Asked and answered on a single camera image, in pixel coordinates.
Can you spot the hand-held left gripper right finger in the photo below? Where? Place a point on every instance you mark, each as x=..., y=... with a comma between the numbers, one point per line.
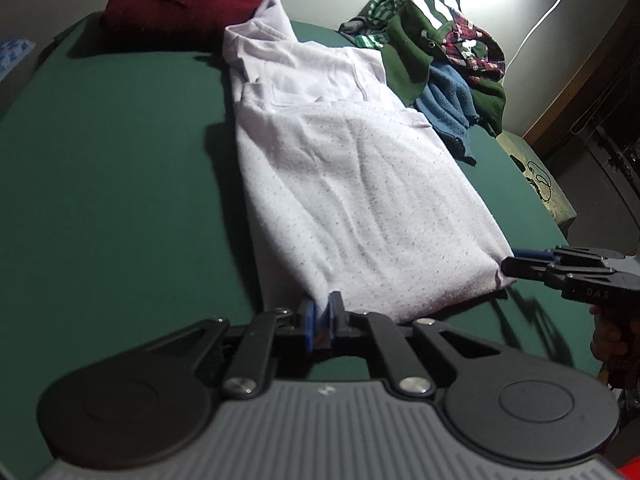
x=336, y=320

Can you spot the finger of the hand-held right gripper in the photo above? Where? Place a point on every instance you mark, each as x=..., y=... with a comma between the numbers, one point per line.
x=525, y=267
x=535, y=255

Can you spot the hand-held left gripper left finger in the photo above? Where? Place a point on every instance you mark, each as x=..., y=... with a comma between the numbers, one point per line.
x=310, y=327

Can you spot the pile of green plaid clothes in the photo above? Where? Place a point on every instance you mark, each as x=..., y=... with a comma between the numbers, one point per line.
x=405, y=65

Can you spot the person's right hand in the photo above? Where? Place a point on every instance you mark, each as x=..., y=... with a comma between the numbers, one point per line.
x=607, y=335

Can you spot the cream patterned mattress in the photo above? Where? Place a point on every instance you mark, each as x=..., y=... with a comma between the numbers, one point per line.
x=540, y=180

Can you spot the wooden wardrobe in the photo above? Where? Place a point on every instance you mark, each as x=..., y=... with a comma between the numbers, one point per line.
x=570, y=95

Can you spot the red cloth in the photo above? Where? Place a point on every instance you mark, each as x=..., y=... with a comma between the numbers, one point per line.
x=630, y=475

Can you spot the red plaid shirt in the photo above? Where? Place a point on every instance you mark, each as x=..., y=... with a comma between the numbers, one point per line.
x=475, y=60

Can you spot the green white striped shirt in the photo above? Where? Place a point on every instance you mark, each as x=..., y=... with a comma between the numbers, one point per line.
x=382, y=5

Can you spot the grey cloth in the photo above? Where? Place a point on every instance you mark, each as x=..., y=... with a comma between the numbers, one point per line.
x=352, y=25

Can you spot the maroon sweater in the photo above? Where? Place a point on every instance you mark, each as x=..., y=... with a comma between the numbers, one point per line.
x=175, y=15

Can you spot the blue patterned cloth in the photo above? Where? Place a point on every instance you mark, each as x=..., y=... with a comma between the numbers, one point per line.
x=12, y=55

